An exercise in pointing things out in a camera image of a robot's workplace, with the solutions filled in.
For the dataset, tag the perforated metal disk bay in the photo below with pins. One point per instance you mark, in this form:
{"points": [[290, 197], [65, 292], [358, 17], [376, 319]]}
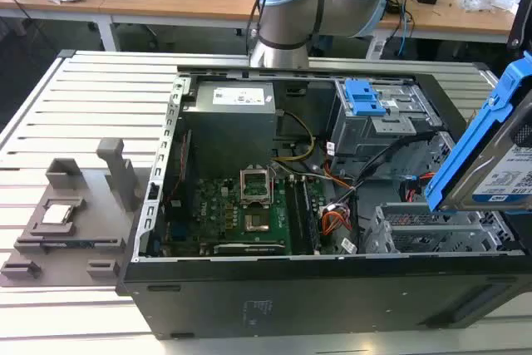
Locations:
{"points": [[424, 230]]}

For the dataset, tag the grey power supply unit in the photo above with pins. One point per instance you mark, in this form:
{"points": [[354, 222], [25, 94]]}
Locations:
{"points": [[232, 122]]}

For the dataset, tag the green motherboard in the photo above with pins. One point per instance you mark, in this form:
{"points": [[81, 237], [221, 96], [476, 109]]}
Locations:
{"points": [[220, 209]]}

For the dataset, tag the dark RAM stick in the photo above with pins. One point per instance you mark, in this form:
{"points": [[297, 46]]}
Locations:
{"points": [[79, 243]]}

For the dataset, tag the hard disk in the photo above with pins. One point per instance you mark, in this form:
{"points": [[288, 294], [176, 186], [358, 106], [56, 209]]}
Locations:
{"points": [[482, 155]]}

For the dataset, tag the wooden desk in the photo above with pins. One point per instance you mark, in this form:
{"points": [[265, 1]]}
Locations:
{"points": [[124, 3], [449, 18]]}

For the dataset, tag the black PC case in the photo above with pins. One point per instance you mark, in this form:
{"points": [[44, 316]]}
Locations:
{"points": [[291, 297]]}

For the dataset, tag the silver CPU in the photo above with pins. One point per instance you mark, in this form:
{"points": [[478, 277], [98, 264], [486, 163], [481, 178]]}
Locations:
{"points": [[55, 214]]}

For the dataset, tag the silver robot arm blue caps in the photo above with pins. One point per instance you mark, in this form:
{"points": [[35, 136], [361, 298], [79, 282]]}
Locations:
{"points": [[291, 10]]}

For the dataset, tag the grey parts rack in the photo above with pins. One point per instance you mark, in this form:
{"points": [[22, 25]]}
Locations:
{"points": [[95, 213]]}

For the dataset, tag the black RAM slot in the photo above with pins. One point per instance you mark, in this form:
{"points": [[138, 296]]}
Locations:
{"points": [[296, 218]]}

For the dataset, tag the black graphics card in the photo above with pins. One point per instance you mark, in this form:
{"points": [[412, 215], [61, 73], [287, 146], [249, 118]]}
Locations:
{"points": [[249, 248]]}

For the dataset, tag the metal disk bay cage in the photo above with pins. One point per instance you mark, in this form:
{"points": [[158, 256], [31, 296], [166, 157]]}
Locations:
{"points": [[374, 134]]}

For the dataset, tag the blue plastic bay latch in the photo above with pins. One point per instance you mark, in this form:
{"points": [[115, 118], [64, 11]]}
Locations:
{"points": [[365, 98]]}

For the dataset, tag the CPU socket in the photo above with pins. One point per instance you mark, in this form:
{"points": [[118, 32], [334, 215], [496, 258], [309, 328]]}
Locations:
{"points": [[254, 223]]}

